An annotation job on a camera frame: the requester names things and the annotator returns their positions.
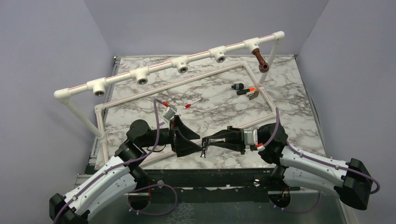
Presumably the chrome metal faucet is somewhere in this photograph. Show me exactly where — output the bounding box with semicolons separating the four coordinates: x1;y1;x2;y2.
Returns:
200;138;211;158

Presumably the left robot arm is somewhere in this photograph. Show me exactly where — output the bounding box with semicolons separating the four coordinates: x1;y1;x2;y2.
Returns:
49;115;201;224

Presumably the white PVC pipe frame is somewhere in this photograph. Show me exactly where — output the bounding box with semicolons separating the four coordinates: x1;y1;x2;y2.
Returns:
54;31;285;164

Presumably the black round faucet fitting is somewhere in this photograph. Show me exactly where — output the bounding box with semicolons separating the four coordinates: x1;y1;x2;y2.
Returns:
231;83;244;91

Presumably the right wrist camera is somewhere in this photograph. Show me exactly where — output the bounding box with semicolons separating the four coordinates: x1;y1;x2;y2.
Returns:
243;129;265;152

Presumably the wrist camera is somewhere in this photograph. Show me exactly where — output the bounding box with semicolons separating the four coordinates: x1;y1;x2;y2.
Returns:
163;105;177;122
243;129;265;152

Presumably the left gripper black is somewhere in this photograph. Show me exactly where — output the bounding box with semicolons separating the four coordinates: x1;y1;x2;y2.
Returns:
141;116;202;157

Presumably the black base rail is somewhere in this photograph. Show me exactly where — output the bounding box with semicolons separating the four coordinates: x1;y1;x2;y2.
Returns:
127;168;300;205

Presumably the brown plastic faucet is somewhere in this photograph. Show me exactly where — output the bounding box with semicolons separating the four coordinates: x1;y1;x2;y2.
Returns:
252;48;269;73

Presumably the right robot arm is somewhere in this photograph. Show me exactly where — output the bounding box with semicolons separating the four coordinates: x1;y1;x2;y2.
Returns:
171;118;380;210

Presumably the white red marker pen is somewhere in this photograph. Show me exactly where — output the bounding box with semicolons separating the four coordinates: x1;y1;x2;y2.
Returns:
184;98;202;109

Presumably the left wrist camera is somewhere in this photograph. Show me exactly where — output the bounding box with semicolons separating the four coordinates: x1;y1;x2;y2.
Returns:
163;105;177;122

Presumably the black orange faucet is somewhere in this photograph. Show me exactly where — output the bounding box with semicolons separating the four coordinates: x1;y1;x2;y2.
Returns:
236;87;259;100

